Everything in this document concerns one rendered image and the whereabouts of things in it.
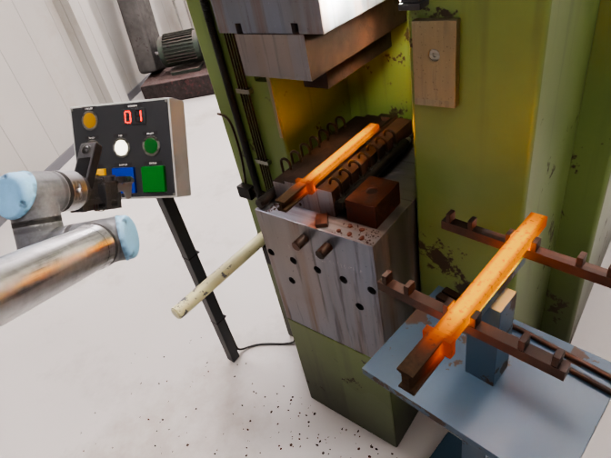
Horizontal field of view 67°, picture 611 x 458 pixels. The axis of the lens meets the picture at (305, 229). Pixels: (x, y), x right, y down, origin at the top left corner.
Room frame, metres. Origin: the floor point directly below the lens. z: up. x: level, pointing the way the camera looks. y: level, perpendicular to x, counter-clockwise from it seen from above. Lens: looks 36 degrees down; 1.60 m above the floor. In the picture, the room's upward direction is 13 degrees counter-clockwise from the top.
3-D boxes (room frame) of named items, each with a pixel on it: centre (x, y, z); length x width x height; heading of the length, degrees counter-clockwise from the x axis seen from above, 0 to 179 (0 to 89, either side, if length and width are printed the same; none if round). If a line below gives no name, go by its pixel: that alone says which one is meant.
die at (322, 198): (1.17, -0.16, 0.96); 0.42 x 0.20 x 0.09; 135
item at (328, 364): (1.14, -0.21, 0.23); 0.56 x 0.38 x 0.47; 135
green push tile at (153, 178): (1.21, 0.39, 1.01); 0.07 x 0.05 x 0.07; 70
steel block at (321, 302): (1.14, -0.21, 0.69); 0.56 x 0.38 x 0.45; 135
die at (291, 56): (1.17, -0.16, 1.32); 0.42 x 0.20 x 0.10; 135
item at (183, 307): (1.21, 0.30, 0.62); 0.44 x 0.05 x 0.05; 135
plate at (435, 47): (0.89, -0.33, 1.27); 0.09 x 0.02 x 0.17; 45
